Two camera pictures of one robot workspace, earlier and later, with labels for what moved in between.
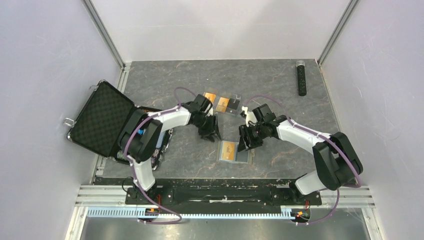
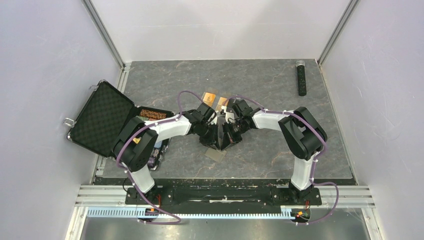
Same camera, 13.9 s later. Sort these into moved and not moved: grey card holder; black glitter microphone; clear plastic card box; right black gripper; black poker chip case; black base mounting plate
Moved: grey card holder; right black gripper
Not moved: black base mounting plate; clear plastic card box; black glitter microphone; black poker chip case
